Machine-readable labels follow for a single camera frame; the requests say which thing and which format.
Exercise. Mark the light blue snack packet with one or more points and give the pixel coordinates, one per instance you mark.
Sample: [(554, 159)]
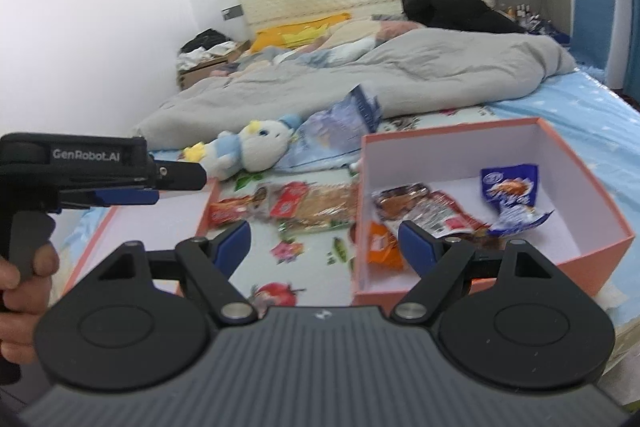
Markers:
[(520, 222)]

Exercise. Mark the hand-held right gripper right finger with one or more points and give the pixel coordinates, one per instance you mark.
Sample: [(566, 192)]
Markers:
[(417, 247)]

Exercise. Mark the orange box lid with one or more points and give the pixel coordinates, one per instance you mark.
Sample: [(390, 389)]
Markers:
[(165, 222)]

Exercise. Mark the row of small bottles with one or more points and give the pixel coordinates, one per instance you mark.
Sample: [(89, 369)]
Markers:
[(520, 12)]

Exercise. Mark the grey wall switch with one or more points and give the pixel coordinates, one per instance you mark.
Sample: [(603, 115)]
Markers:
[(232, 13)]

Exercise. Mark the person's left hand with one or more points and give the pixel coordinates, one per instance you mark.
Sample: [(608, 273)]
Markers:
[(25, 302)]

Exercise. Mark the dark blue snack packet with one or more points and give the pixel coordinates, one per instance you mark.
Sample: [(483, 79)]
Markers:
[(510, 189)]

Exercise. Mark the blue padded chair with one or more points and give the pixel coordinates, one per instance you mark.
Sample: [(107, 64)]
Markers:
[(592, 22)]

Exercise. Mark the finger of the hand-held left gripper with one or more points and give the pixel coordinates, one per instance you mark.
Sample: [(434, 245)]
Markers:
[(185, 174), (130, 198)]

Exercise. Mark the blue patterned cloth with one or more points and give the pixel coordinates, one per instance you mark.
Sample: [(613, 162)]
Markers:
[(547, 32)]

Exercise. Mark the red orange snack packet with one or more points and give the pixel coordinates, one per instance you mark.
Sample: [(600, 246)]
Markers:
[(230, 212)]

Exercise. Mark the black coat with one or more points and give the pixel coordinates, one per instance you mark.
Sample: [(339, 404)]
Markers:
[(450, 2)]

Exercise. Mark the red brown snack packet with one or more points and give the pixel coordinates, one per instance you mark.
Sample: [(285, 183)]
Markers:
[(450, 219)]

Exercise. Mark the grey blanket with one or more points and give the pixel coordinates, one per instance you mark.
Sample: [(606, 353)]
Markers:
[(425, 67)]

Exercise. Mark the yellow cloth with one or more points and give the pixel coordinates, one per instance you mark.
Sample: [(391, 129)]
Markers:
[(272, 37)]

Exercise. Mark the large blue white plastic bag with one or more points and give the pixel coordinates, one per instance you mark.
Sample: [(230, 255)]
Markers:
[(330, 132)]

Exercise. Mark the brown glossy snack packet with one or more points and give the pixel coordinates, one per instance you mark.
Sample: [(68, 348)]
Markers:
[(400, 204)]

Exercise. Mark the brown cardboard box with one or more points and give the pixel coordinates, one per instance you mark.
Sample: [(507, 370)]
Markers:
[(200, 76)]

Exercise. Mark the blue curtain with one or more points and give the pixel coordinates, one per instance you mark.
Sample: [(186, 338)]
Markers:
[(630, 32)]

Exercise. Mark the white blue plush toy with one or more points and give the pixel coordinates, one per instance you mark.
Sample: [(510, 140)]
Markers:
[(260, 147)]

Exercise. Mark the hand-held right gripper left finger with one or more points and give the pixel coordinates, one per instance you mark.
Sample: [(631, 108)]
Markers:
[(235, 247)]

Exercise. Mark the red label snack packet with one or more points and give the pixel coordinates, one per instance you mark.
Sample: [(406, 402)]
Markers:
[(287, 202)]

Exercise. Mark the orange cardboard box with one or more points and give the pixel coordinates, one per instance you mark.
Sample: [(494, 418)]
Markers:
[(550, 232)]

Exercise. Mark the speckled brown bread packet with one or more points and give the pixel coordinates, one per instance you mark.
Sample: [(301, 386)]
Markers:
[(330, 207)]

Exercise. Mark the pile of clothes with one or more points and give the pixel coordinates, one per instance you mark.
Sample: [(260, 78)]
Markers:
[(200, 43)]

